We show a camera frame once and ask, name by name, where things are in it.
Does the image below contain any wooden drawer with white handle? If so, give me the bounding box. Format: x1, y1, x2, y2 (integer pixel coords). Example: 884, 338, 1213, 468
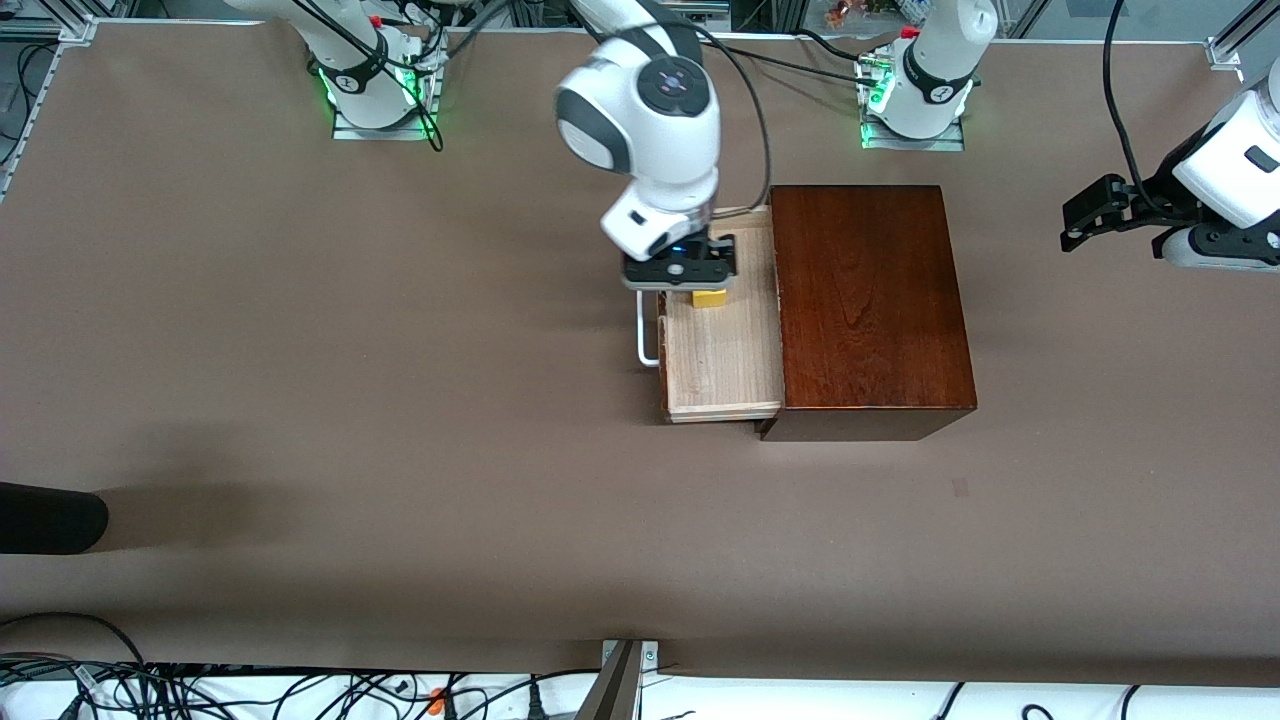
636, 205, 786, 425

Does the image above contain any dark brown wooden cabinet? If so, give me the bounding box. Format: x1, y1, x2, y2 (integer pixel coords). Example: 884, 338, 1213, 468
757, 184, 979, 443

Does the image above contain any black padded cylinder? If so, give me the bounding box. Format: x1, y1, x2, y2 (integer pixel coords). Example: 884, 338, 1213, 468
0, 482, 109, 556

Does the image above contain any aluminium frame corner bracket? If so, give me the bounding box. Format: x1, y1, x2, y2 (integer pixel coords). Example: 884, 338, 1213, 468
1205, 0, 1280, 71

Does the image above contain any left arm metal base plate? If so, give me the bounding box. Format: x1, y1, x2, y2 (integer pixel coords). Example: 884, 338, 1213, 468
858, 50, 967, 153

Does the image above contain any black base power cable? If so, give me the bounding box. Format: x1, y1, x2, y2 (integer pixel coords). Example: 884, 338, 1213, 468
700, 30, 873, 87

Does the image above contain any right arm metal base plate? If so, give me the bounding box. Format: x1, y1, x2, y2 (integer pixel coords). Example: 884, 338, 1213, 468
332, 40, 442, 142

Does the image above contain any grey metal camera post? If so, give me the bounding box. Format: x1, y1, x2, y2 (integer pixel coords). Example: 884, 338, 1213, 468
575, 638, 661, 720

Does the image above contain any aluminium frame rail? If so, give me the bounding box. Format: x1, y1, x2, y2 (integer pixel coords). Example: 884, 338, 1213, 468
0, 15, 98, 201

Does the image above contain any black arched floor cable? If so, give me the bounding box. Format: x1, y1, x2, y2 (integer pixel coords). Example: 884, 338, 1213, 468
0, 612, 151, 671

